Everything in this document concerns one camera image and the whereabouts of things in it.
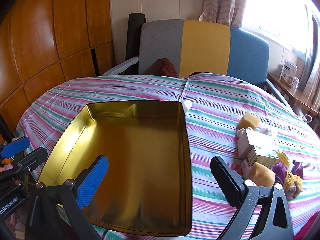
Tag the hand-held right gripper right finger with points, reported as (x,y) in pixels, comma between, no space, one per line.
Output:
(225,177)

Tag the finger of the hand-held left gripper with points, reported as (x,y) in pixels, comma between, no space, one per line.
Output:
(32,158)
(15,145)

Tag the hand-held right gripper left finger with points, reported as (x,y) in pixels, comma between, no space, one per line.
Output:
(93,180)

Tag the yellow sponge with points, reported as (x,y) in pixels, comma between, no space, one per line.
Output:
(247,121)
(261,173)

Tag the green and white box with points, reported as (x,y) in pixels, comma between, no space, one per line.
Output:
(262,158)

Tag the tall white box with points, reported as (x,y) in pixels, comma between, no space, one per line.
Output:
(255,140)

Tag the golden tin box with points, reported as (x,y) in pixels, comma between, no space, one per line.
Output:
(137,155)

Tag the purple snack packet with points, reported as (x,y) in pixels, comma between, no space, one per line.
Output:
(281,172)
(297,168)

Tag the wooden wardrobe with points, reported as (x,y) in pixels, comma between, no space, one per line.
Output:
(37,42)

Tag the wooden side table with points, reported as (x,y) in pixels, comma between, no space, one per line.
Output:
(297,97)

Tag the small jar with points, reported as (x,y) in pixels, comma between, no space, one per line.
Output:
(296,83)

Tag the white printed carton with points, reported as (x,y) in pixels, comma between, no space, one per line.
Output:
(288,73)

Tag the red-brown cloth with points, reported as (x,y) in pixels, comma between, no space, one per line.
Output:
(166,67)

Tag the grey yellow blue sofa chair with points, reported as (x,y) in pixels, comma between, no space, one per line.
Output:
(205,47)

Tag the patterned pink curtain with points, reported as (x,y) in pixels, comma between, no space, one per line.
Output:
(312,75)
(222,0)

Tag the black rolled mat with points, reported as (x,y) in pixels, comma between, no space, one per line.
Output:
(133,37)

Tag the window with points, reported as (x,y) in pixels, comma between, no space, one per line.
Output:
(272,10)

